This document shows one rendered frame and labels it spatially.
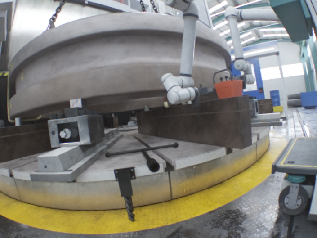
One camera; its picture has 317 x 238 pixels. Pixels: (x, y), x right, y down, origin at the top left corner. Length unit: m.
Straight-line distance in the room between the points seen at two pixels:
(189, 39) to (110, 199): 1.21
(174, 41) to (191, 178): 1.52
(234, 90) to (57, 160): 1.24
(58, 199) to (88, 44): 1.53
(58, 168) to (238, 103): 1.22
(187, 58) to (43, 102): 1.49
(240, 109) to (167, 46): 1.17
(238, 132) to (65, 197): 1.33
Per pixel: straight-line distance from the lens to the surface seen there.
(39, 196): 1.53
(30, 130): 2.32
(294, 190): 1.00
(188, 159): 1.21
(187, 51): 1.21
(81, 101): 1.54
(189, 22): 1.24
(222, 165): 1.47
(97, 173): 1.15
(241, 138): 1.26
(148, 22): 1.94
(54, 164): 1.08
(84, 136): 1.30
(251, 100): 2.39
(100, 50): 1.92
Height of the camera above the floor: 0.63
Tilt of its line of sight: 2 degrees down
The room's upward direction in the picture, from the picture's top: 7 degrees counter-clockwise
